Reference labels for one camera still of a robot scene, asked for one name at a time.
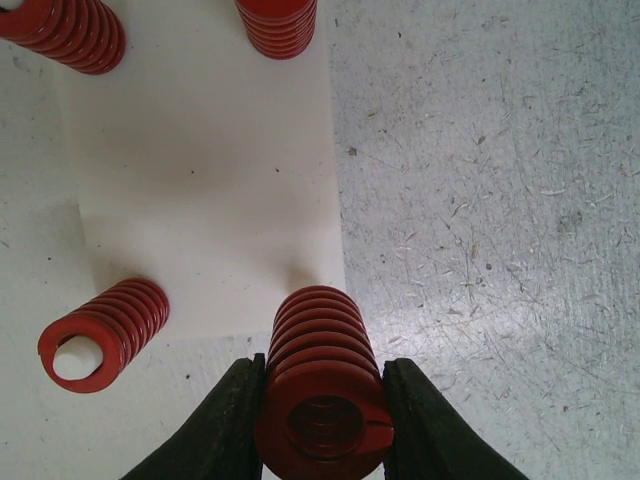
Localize white peg base plate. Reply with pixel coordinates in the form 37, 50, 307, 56
55, 1, 345, 340

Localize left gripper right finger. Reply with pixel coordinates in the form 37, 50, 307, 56
383, 358, 526, 480

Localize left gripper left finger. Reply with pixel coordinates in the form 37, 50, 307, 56
125, 353, 266, 480

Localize red large spring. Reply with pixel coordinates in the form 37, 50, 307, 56
1, 0, 127, 75
37, 277, 170, 394

